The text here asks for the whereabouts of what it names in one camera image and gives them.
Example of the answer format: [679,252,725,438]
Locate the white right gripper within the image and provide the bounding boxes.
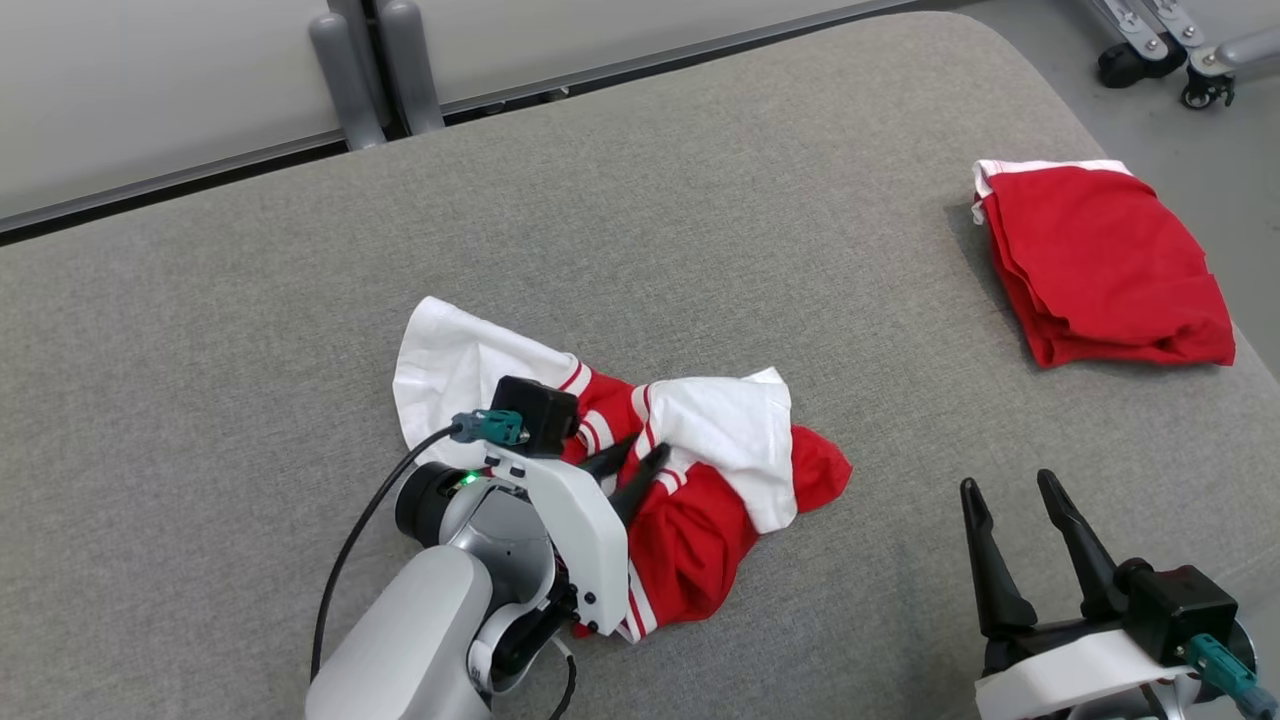
[959,468,1203,720]

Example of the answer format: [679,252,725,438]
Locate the wheeled metal stand base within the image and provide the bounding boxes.
[1079,0,1280,82]

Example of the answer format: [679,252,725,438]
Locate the black cable with teal connector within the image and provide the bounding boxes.
[1184,632,1280,720]
[309,407,530,684]

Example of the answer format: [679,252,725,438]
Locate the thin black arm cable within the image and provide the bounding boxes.
[547,634,579,720]

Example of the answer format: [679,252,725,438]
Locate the grey cylindrical partition foot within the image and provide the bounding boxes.
[307,11,389,152]
[377,0,447,137]

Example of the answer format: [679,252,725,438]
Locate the red shorts with white trim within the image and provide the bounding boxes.
[970,157,1238,370]

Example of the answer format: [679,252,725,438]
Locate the black caster wheel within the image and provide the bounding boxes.
[1180,74,1236,112]
[1097,41,1187,90]

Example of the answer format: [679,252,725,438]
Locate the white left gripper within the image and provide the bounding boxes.
[484,434,672,637]

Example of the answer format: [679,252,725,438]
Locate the red white basketball jersey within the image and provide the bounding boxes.
[391,295,855,645]

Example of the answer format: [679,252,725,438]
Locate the grey partition post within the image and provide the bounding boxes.
[328,0,401,136]

